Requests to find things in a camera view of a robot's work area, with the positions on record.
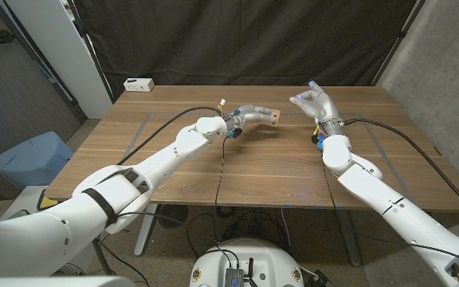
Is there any grey table leg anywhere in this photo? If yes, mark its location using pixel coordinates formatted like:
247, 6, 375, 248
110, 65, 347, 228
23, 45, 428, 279
335, 209, 363, 267

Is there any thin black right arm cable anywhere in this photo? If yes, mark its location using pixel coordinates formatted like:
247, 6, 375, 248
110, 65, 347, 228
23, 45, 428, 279
321, 161, 459, 276

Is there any large wooden panel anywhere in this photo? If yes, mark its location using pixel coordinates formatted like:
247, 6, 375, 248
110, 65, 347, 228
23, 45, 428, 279
124, 112, 422, 210

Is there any grey electronics box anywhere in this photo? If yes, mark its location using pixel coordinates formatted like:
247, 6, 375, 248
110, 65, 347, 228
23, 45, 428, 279
224, 267, 245, 287

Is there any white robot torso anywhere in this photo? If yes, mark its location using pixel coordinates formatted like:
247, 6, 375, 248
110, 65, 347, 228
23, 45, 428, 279
189, 238, 305, 287

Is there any black backdrop curtain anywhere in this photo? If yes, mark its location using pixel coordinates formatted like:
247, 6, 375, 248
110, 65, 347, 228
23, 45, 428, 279
72, 0, 426, 100

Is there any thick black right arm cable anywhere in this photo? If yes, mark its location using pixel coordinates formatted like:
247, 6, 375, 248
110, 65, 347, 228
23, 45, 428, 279
343, 117, 459, 224

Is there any blue plastic bin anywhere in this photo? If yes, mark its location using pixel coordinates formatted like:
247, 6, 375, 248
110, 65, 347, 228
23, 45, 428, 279
0, 132, 74, 191

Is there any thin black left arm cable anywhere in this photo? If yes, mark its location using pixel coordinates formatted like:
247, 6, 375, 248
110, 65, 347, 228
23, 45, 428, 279
93, 137, 230, 287

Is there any white floor cable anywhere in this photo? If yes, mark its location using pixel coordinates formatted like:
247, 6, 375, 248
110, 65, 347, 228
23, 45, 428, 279
280, 207, 292, 250

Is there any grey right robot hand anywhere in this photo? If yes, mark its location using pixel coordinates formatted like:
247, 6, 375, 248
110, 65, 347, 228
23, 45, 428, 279
288, 80, 347, 151

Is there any black door handle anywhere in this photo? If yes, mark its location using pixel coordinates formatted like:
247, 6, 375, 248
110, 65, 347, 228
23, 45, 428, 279
0, 29, 17, 45

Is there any white power strip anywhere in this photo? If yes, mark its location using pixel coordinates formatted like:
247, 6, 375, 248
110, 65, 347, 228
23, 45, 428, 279
123, 77, 155, 92

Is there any round black fan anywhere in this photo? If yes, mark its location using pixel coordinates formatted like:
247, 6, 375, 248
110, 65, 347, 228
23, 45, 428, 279
157, 204, 189, 230

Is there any white table leg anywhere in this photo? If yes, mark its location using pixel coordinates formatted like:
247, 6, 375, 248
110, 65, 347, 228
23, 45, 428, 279
133, 203, 159, 257

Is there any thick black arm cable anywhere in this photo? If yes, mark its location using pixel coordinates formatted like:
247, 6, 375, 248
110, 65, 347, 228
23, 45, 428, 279
116, 105, 225, 167
343, 117, 459, 224

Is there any black floor cable bundle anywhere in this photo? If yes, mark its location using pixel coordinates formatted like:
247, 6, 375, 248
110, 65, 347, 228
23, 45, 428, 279
185, 205, 294, 256

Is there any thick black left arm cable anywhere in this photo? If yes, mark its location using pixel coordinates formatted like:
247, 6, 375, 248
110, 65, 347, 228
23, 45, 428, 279
116, 105, 225, 167

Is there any black backdrop stand pole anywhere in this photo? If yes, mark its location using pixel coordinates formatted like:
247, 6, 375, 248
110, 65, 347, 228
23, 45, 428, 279
66, 0, 115, 103
371, 0, 428, 87

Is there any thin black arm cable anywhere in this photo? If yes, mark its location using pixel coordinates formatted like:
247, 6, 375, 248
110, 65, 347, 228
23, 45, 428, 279
321, 161, 459, 276
93, 137, 230, 287

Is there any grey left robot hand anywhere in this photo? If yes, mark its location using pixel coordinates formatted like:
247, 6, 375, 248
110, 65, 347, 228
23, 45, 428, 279
223, 104, 273, 140

